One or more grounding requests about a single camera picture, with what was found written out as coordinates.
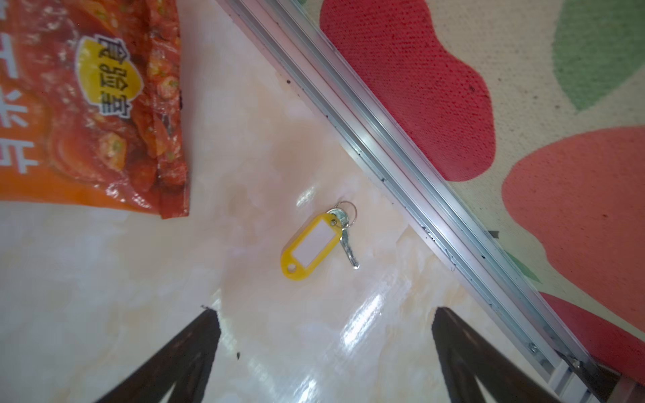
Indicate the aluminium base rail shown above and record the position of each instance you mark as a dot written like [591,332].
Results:
[282,30]

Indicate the yellow tag key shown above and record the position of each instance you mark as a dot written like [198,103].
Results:
[317,239]

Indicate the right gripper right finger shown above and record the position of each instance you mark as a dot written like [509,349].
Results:
[469,362]

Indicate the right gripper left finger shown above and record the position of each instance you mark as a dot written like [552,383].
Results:
[180,370]

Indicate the orange snack bag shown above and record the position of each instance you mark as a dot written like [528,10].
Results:
[91,105]

